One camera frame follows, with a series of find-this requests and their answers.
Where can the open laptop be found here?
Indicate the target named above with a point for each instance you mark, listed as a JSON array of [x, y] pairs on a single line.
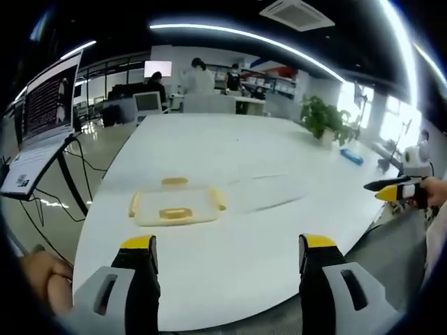
[[45, 104]]

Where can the blue flat object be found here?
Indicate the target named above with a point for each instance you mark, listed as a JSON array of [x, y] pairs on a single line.
[[351, 156]]

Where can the white desktop monitor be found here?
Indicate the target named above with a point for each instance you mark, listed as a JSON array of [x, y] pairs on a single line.
[[148, 103]]

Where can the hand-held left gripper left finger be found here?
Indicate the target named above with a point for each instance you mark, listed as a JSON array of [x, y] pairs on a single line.
[[104, 307]]

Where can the tripod stand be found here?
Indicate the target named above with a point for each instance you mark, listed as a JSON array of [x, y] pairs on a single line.
[[401, 139]]

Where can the ceiling air conditioner vent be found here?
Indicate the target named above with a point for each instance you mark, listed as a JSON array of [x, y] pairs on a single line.
[[297, 14]]

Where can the long ceiling light strip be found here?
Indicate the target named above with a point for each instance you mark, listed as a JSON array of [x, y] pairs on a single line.
[[244, 36]]

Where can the potted green plant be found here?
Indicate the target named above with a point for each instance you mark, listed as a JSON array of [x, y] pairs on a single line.
[[323, 117]]

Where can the clear container with yellow clips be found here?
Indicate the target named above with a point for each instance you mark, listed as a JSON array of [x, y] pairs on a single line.
[[174, 206]]

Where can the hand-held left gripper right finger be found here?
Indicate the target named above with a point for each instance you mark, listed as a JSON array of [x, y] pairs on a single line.
[[324, 300]]

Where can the storage shelf with bins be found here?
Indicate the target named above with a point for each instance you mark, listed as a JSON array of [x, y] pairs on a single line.
[[272, 82]]

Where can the person's white clothing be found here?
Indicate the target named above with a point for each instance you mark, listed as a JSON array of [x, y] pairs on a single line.
[[438, 244]]

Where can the wall screen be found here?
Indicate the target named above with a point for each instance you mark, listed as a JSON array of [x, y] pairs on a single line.
[[158, 68]]

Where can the black laptop stand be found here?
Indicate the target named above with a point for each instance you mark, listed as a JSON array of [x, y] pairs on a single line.
[[71, 181]]

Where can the person's right hand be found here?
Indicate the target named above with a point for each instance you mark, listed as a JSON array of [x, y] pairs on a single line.
[[436, 192]]

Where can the black office chair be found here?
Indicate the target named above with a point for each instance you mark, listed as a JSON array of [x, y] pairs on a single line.
[[111, 115]]

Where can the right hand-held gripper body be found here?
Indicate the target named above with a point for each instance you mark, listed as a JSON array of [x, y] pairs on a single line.
[[415, 162]]

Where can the person's bare leg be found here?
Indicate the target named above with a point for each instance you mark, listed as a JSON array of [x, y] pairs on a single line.
[[45, 279]]

